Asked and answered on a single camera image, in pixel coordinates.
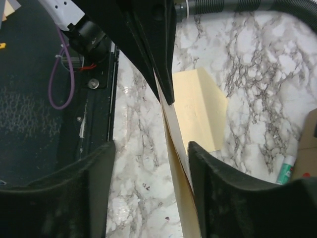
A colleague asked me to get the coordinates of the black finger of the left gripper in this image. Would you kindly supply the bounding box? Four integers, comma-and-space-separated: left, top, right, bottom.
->
74, 0, 176, 105

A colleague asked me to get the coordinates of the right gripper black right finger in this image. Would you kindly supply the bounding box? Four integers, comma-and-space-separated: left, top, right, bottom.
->
188, 141, 317, 238

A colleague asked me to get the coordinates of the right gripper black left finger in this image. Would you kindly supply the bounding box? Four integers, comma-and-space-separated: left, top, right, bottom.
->
0, 141, 115, 238

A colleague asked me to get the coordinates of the brown parchment letter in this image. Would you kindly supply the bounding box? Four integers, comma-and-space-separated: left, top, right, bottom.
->
155, 77, 201, 238

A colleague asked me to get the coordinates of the cream paper envelope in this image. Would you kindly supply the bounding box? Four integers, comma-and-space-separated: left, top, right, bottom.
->
173, 68, 228, 152

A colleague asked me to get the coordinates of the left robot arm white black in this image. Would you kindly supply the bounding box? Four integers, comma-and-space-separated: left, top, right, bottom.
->
40, 0, 176, 105

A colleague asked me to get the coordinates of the green white glue stick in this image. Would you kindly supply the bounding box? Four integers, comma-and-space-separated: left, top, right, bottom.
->
276, 155, 296, 185

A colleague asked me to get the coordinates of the tan plastic toolbox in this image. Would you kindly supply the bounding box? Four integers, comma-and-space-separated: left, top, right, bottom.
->
291, 109, 317, 180

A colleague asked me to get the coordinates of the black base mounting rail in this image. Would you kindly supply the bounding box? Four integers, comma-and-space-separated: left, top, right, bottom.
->
56, 42, 121, 159

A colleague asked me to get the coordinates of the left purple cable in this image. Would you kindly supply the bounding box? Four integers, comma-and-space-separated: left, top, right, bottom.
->
48, 24, 75, 110

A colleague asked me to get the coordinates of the black corrugated hose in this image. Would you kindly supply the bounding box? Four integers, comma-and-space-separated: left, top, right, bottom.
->
173, 0, 317, 35

